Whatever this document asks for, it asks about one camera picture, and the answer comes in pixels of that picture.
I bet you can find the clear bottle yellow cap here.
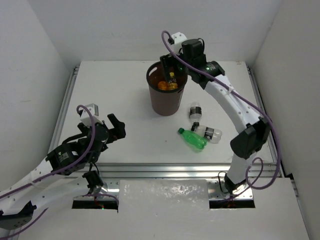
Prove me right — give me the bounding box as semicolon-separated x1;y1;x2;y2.
167;72;178;91

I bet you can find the orange juice bottle front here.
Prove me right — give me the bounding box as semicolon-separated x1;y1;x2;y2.
157;80;170;91

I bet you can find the green plastic bottle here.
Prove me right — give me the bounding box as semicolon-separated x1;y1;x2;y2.
177;127;207;151

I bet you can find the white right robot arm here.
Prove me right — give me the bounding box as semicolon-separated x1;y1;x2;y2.
160;32;271;194

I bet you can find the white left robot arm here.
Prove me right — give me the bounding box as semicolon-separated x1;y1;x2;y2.
0;104;126;230

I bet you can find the brown garbage bin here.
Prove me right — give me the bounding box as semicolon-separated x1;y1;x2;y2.
146;61;188;116

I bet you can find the clear bottle black label upright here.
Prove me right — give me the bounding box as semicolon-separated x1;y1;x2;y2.
189;102;202;122

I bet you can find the clear bottle black label lying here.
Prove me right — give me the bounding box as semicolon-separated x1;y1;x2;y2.
191;122;223;144

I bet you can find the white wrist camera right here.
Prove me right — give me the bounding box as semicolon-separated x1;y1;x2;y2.
168;32;188;55

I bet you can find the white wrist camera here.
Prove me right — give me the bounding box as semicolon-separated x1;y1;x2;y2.
76;103;102;127
168;32;188;55

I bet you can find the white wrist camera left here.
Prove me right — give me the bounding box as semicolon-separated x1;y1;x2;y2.
76;103;102;127

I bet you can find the aluminium frame rail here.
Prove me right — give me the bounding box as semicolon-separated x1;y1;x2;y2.
7;62;300;240

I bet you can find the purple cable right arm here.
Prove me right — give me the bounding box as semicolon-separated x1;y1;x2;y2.
161;30;283;196

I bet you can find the black cable loop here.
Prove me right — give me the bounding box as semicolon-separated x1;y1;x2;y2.
216;170;230;193

